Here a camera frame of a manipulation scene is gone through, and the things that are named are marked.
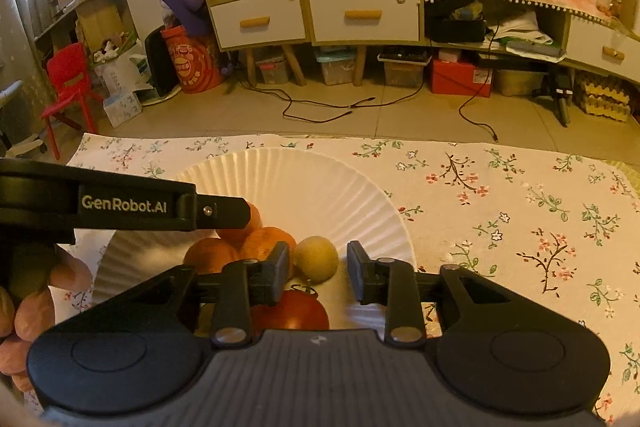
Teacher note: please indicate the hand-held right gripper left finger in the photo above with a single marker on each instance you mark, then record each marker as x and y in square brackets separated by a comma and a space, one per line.
[279, 274]

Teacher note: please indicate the floral tablecloth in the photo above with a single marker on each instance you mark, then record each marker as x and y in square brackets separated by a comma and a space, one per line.
[500, 217]

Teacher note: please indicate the red cardboard box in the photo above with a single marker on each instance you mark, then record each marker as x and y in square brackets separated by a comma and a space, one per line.
[460, 79]

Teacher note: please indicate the orange tomato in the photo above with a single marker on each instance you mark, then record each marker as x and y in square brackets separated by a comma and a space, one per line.
[255, 223]

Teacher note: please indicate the orange printed bucket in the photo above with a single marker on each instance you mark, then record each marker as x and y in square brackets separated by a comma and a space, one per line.
[192, 62]

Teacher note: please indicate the white and blue carton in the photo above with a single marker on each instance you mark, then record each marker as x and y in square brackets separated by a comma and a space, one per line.
[122, 108]

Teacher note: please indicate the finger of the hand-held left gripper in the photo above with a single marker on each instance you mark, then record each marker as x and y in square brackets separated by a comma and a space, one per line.
[225, 211]

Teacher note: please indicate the red plastic chair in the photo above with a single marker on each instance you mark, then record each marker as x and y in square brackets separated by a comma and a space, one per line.
[67, 72]

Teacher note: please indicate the black tripod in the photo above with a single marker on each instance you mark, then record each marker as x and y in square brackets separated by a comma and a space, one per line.
[561, 89]

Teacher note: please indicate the black flat panel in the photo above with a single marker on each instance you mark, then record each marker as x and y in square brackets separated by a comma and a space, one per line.
[157, 62]

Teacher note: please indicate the clear storage box blue lid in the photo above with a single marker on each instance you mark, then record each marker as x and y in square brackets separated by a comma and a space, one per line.
[337, 67]

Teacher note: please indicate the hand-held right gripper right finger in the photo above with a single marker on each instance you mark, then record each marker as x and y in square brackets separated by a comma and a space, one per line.
[357, 277]

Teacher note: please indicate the white fluted plate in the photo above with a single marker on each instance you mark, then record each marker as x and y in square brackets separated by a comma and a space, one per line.
[310, 192]

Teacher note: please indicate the low wooden cabinet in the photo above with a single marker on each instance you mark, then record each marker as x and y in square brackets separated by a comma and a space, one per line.
[559, 24]

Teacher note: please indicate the small brown round fruit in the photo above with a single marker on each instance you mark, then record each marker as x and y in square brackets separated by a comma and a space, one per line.
[317, 257]

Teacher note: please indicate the pile of papers and bags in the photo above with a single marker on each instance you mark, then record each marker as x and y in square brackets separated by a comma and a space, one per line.
[525, 37]

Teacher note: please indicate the beige storage bin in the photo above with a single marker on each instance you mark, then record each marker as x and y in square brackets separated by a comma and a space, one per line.
[517, 82]

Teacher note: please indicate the red tomato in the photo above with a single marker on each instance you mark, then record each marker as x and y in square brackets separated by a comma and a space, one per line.
[300, 313]

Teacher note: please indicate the mandarin orange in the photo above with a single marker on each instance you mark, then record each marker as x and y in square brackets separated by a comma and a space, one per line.
[260, 248]
[210, 254]

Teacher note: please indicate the beige curtain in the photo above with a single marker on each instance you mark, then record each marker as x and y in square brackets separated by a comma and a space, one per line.
[12, 7]

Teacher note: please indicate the grey chair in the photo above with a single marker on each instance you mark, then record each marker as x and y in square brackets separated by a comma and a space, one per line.
[15, 107]

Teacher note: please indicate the clear storage box black lid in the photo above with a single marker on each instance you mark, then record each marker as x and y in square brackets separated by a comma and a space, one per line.
[402, 71]

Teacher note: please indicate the person's left hand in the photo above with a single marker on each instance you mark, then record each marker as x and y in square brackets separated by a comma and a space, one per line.
[32, 317]

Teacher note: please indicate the stack of egg cartons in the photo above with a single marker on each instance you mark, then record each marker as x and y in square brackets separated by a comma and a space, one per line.
[605, 99]

